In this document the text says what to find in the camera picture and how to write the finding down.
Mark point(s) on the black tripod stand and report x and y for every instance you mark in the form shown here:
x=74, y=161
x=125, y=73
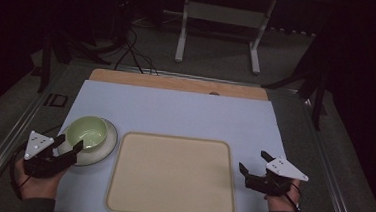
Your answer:
x=311, y=84

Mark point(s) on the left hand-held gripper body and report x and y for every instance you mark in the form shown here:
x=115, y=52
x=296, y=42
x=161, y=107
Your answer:
x=40, y=162

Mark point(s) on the white plate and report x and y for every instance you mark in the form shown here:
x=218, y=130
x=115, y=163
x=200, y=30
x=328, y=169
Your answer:
x=104, y=147

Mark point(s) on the beige tray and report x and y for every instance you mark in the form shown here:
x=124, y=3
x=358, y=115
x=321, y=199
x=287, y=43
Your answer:
x=172, y=176

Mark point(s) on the person's left hand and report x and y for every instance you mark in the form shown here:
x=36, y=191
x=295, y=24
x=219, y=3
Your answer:
x=36, y=185

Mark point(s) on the white metal table frame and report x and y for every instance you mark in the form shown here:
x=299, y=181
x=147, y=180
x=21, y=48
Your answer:
x=222, y=14

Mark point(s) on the light green bowl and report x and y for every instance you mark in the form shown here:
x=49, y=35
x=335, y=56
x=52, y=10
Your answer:
x=86, y=133

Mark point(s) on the white table mat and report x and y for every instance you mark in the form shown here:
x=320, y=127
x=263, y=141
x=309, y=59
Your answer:
x=182, y=112

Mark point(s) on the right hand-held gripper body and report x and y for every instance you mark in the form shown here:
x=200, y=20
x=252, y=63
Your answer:
x=276, y=179

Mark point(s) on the person's right hand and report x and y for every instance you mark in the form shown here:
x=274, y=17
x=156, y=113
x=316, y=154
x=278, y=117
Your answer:
x=283, y=201

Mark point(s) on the black floor socket plate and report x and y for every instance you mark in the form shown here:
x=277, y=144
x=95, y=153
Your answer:
x=56, y=100

